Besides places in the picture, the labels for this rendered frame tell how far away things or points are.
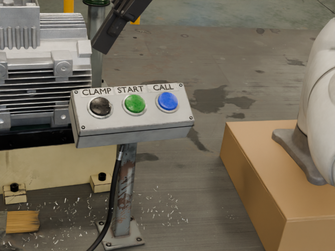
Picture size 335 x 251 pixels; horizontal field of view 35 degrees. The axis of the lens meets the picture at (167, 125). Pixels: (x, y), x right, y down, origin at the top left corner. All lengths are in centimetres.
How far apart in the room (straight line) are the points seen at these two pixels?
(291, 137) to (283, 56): 71
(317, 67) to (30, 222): 55
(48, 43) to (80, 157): 23
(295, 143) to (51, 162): 45
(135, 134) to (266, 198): 28
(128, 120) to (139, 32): 102
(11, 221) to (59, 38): 32
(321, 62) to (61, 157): 48
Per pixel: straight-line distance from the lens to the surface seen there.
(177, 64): 154
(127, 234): 92
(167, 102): 76
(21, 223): 94
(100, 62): 131
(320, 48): 93
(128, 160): 82
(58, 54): 88
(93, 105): 74
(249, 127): 110
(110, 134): 74
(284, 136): 105
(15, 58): 89
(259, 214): 96
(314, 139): 75
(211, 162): 113
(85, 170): 101
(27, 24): 88
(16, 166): 98
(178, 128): 77
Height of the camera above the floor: 143
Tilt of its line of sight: 31 degrees down
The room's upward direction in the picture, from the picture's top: 7 degrees clockwise
